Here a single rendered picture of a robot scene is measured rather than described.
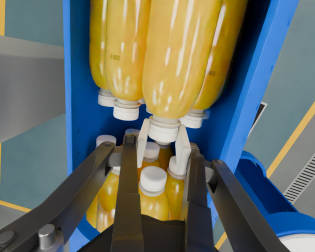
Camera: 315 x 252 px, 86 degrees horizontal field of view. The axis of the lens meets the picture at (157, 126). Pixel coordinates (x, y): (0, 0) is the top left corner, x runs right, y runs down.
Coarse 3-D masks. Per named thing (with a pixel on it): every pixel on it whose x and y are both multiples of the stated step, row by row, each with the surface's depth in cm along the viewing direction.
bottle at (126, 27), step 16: (112, 0) 19; (128, 0) 18; (144, 0) 19; (112, 16) 19; (128, 16) 19; (144, 16) 19; (112, 32) 20; (128, 32) 19; (144, 32) 20; (112, 48) 20; (128, 48) 20; (144, 48) 20; (112, 64) 21; (128, 64) 21; (112, 80) 22; (128, 80) 21; (128, 96) 23
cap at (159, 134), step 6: (150, 126) 21; (156, 126) 20; (150, 132) 21; (156, 132) 20; (162, 132) 20; (168, 132) 20; (174, 132) 21; (156, 138) 20; (162, 138) 20; (168, 138) 20; (174, 138) 21
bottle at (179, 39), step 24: (168, 0) 15; (192, 0) 14; (216, 0) 15; (168, 24) 15; (192, 24) 15; (216, 24) 17; (168, 48) 16; (192, 48) 16; (144, 72) 18; (168, 72) 16; (192, 72) 17; (144, 96) 19; (168, 96) 17; (192, 96) 18; (168, 120) 20
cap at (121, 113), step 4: (116, 108) 25; (120, 108) 24; (124, 108) 24; (136, 108) 25; (116, 112) 25; (120, 112) 24; (124, 112) 24; (128, 112) 25; (132, 112) 25; (136, 112) 25; (116, 116) 25; (120, 116) 25; (124, 116) 25; (128, 116) 25; (132, 116) 25; (136, 116) 26
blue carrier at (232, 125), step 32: (64, 0) 20; (256, 0) 27; (288, 0) 14; (64, 32) 21; (256, 32) 26; (64, 64) 22; (256, 64) 15; (96, 96) 34; (224, 96) 33; (256, 96) 17; (96, 128) 36; (128, 128) 43; (192, 128) 40; (224, 128) 32; (224, 160) 19
